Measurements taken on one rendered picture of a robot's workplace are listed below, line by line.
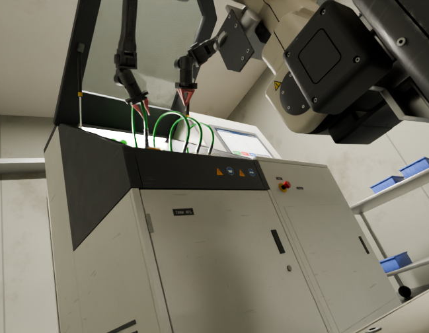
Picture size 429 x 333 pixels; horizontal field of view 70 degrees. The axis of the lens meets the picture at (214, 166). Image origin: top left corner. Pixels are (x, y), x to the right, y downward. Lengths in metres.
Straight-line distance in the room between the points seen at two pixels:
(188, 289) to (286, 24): 0.74
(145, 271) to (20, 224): 3.09
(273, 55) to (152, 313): 0.73
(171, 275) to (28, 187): 3.32
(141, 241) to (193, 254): 0.17
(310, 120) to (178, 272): 0.57
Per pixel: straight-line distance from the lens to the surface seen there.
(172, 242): 0.98
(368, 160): 3.78
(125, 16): 1.36
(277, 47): 0.77
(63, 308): 1.64
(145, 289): 0.95
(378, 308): 1.77
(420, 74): 0.40
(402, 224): 3.69
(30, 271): 3.78
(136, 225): 0.97
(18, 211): 4.01
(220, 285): 1.04
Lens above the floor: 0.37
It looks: 25 degrees up
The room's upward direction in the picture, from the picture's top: 20 degrees counter-clockwise
